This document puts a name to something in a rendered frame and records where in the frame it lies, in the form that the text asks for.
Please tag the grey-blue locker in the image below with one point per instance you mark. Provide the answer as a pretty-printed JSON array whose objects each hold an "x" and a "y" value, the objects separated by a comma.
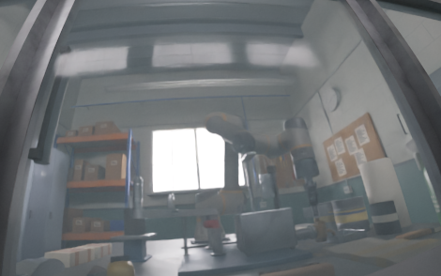
[{"x": 46, "y": 206}]

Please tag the long ceiling light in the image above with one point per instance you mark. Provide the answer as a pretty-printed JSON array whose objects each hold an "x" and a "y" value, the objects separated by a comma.
[{"x": 201, "y": 84}]

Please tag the dark drum with white band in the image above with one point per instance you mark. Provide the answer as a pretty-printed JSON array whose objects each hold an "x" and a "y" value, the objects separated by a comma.
[{"x": 385, "y": 218}]

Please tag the orange wooden roller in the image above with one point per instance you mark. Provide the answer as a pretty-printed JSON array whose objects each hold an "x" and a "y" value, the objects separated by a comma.
[{"x": 415, "y": 233}]

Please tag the blue and orange shelf unit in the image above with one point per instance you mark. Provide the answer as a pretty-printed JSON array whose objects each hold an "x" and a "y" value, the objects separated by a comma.
[{"x": 98, "y": 184}]

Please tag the white box with orange stripes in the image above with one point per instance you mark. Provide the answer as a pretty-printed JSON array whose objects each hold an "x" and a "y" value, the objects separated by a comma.
[{"x": 77, "y": 254}]

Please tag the brown cardboard box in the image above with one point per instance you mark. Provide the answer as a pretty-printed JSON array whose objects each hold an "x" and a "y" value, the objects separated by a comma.
[
  {"x": 78, "y": 224},
  {"x": 77, "y": 170},
  {"x": 105, "y": 127},
  {"x": 93, "y": 172},
  {"x": 85, "y": 130},
  {"x": 116, "y": 166},
  {"x": 97, "y": 225}
]

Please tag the cork notice board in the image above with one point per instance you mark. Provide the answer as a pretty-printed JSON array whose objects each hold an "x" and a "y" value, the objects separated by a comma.
[{"x": 352, "y": 147}]

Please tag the round white wall lamp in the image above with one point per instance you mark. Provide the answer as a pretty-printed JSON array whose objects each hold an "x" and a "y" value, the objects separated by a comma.
[{"x": 335, "y": 98}]

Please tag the stainless steel tank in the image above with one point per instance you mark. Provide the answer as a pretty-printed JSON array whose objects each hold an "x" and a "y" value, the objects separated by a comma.
[{"x": 260, "y": 180}]

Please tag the grey drum with yellow band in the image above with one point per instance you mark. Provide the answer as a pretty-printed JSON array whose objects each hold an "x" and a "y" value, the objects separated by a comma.
[{"x": 350, "y": 215}]

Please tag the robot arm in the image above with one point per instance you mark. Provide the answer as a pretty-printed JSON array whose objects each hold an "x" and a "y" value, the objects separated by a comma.
[{"x": 297, "y": 138}]

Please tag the bright window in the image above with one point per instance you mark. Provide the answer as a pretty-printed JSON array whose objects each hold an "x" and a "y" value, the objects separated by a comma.
[{"x": 184, "y": 160}]

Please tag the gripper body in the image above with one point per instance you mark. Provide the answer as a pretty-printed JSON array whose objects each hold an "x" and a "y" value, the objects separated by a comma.
[{"x": 312, "y": 191}]

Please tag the blue-grey roller rest stand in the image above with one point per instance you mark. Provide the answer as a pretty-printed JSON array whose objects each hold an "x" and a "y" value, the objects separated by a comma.
[{"x": 134, "y": 241}]

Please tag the grey frame post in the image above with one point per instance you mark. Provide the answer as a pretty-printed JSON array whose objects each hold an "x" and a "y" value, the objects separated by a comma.
[
  {"x": 415, "y": 95},
  {"x": 2, "y": 114}
]

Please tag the white wall socket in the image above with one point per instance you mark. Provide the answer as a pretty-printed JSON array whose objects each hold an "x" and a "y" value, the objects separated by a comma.
[{"x": 346, "y": 189}]

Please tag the grey metal cylinder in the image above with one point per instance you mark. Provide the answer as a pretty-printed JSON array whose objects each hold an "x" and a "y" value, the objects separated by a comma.
[{"x": 138, "y": 195}]

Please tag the yellow round knob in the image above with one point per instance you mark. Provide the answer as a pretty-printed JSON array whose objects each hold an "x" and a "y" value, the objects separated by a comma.
[{"x": 121, "y": 268}]

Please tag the dark wall duct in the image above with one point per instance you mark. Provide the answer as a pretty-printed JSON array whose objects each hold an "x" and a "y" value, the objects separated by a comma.
[{"x": 50, "y": 126}]

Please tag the red-capped grey drain cock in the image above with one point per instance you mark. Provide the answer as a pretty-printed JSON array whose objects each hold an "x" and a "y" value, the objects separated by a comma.
[{"x": 214, "y": 235}]

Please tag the grey glue station body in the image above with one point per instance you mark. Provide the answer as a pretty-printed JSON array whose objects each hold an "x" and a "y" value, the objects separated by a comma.
[{"x": 266, "y": 231}]

